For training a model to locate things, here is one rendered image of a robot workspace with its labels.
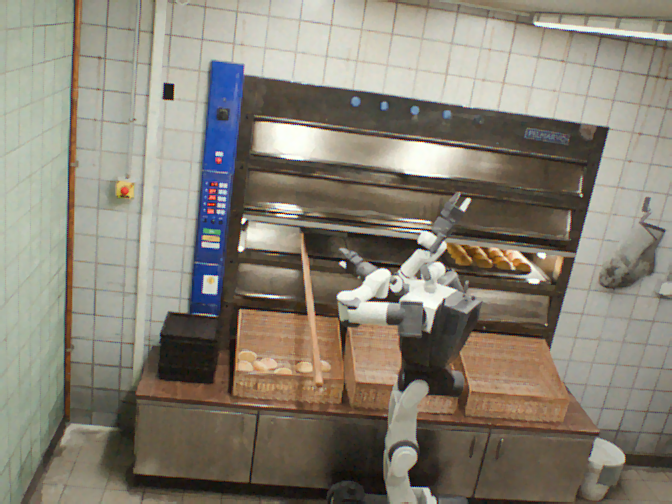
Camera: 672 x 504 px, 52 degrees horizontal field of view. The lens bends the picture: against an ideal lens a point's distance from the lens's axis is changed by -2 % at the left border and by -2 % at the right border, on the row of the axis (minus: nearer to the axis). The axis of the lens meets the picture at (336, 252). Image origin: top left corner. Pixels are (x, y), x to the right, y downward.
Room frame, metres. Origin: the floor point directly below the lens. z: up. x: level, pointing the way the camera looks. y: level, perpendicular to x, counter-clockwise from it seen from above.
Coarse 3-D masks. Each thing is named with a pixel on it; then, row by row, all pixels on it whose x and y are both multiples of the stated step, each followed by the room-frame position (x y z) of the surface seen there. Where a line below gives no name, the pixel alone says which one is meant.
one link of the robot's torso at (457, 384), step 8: (408, 360) 2.77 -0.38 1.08; (400, 368) 2.82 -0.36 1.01; (408, 368) 2.74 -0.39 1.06; (416, 368) 2.74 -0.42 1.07; (424, 368) 2.74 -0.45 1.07; (432, 368) 2.75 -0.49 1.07; (440, 368) 2.75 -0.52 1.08; (448, 368) 2.82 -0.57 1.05; (400, 376) 2.79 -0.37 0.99; (440, 376) 2.75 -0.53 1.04; (448, 376) 2.76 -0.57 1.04; (456, 376) 2.81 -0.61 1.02; (400, 384) 2.77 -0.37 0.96; (440, 384) 2.76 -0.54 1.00; (448, 384) 2.76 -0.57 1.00; (456, 384) 2.78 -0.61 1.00; (432, 392) 2.76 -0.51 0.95; (440, 392) 2.77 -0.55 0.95; (448, 392) 2.77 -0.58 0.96; (456, 392) 2.78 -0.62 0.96
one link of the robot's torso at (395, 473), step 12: (384, 456) 2.86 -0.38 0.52; (396, 456) 2.71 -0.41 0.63; (408, 456) 2.71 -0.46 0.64; (384, 468) 2.84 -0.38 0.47; (396, 468) 2.70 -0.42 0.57; (408, 468) 2.71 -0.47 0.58; (396, 480) 2.73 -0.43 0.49; (408, 480) 2.76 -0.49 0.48; (396, 492) 2.76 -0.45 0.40; (408, 492) 2.76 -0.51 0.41
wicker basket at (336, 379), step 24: (240, 312) 3.51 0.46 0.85; (264, 312) 3.55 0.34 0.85; (240, 336) 3.50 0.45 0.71; (264, 336) 3.53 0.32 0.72; (288, 336) 3.55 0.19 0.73; (336, 336) 3.54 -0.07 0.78; (288, 360) 3.51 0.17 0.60; (336, 360) 3.41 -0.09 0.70; (288, 384) 3.12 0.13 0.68; (312, 384) 3.14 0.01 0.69; (336, 384) 3.16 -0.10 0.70
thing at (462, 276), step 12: (240, 252) 3.56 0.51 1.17; (252, 252) 3.57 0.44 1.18; (264, 252) 3.59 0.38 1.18; (276, 252) 3.62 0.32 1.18; (288, 252) 3.65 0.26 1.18; (312, 264) 3.62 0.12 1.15; (324, 264) 3.62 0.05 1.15; (336, 264) 3.63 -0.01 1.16; (372, 264) 3.67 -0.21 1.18; (384, 264) 3.70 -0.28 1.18; (396, 264) 3.73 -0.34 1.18; (420, 276) 3.70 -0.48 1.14; (468, 276) 3.73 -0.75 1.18; (480, 276) 3.75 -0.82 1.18; (492, 276) 3.78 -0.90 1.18; (504, 276) 3.81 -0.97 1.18; (528, 288) 3.78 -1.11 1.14; (540, 288) 3.79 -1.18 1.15; (552, 288) 3.80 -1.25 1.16
